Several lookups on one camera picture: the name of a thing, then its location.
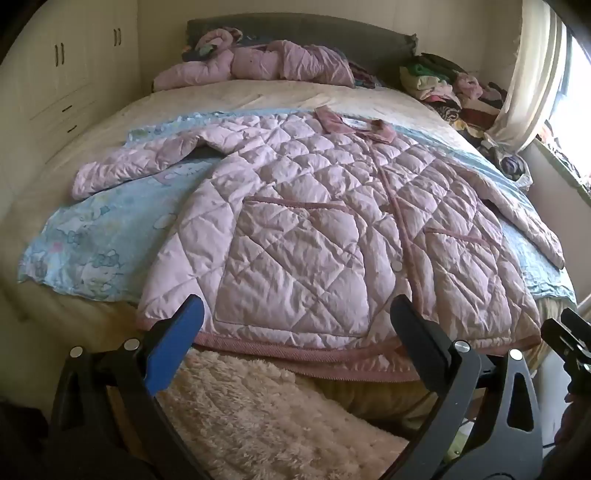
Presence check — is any pink quilted jacket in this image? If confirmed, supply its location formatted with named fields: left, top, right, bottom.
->
left=71, top=105, right=566, bottom=384

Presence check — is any bed with beige sheet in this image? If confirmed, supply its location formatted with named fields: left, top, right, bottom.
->
left=0, top=76, right=578, bottom=416

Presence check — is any green window sill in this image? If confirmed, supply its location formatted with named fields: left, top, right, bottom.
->
left=531, top=138, right=591, bottom=206

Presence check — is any grey padded headboard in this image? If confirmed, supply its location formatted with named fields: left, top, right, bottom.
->
left=186, top=14, right=419, bottom=86

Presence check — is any dark striped garment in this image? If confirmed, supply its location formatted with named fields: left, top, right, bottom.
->
left=348, top=60, right=385, bottom=88

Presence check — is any cream wardrobe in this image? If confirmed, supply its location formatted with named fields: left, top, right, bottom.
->
left=0, top=0, right=139, bottom=153

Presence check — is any pile of folded clothes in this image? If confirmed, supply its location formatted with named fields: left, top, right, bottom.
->
left=399, top=53, right=513, bottom=139

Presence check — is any plastic bag with purple cloth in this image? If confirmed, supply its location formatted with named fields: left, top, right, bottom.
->
left=496, top=152, right=534, bottom=185

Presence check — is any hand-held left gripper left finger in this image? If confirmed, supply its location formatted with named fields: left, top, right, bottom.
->
left=48, top=294, right=205, bottom=480

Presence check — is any pink and dark crumpled garment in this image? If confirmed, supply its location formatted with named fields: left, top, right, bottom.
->
left=182, top=28, right=245, bottom=62

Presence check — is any cream curtain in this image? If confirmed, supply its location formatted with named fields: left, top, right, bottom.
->
left=485, top=0, right=573, bottom=153

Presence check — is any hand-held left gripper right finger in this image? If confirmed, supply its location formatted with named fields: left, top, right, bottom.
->
left=390, top=295, right=543, bottom=480

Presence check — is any pink padded garment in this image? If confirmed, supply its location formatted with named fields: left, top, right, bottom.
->
left=152, top=39, right=356, bottom=92

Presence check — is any beige fluffy rug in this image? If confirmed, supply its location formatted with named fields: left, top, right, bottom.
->
left=154, top=348, right=411, bottom=480

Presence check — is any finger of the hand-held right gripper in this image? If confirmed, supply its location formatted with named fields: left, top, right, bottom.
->
left=541, top=308, right=591, bottom=393

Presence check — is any blue printed blanket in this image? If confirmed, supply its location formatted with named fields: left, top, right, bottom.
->
left=17, top=108, right=578, bottom=305

